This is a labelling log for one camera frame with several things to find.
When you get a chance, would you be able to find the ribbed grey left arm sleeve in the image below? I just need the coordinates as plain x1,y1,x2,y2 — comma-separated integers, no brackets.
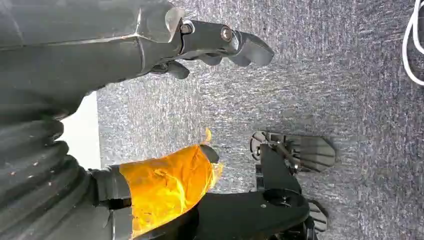
0,111,95,240

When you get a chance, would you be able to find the pale desk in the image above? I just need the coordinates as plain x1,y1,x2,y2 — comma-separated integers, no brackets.
56,91,102,171

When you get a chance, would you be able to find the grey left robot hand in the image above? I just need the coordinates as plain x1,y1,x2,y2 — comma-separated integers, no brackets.
0,0,276,240

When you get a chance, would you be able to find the white cable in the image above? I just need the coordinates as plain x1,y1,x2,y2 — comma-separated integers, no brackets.
401,0,424,87

